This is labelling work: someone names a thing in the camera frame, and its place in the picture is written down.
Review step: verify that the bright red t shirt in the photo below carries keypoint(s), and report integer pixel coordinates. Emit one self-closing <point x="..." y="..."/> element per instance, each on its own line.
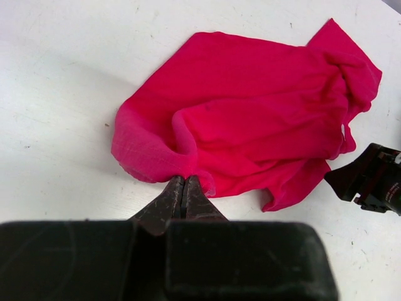
<point x="244" y="114"/>

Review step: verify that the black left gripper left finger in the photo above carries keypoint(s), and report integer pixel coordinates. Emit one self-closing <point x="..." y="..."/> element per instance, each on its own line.
<point x="90" y="260"/>

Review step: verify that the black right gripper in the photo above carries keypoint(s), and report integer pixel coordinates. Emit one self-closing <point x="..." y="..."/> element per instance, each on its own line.
<point x="372" y="180"/>

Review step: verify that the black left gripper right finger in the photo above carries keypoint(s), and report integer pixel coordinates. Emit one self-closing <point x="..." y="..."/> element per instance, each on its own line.
<point x="208" y="258"/>

